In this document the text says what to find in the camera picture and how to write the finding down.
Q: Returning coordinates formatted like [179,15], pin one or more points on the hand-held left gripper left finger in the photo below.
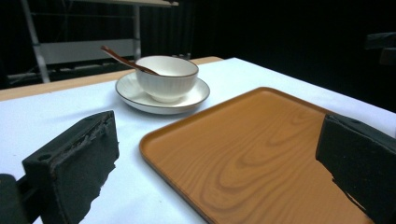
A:
[77,168]

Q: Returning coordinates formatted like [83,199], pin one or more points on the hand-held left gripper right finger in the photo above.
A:
[358,155]

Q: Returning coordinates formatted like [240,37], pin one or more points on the white table cover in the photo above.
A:
[134,193]

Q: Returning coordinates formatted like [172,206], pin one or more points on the white plate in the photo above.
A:
[134,93]

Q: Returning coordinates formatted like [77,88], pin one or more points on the wooden tray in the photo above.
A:
[249,155]

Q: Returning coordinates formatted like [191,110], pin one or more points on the brown wooden spoon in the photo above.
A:
[124,59]

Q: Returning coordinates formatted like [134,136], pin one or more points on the metal stand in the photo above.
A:
[87,49]

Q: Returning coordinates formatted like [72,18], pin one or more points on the white ribbed bowl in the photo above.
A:
[168,79]

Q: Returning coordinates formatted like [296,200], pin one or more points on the dark curtain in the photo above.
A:
[264,28]

